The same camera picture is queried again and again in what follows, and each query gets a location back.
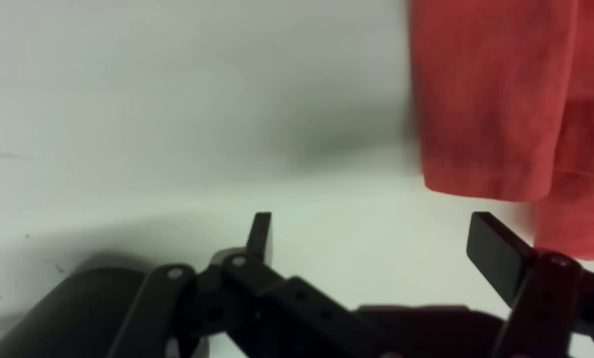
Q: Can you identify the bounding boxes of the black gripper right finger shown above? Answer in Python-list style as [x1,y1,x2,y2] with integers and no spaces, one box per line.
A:
[374,213,594,358]

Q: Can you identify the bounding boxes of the orange shirt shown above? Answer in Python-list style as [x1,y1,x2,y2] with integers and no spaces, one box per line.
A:
[409,0,594,260]

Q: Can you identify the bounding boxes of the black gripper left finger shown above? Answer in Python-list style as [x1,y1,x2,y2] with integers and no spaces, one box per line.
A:
[106,213,376,358]

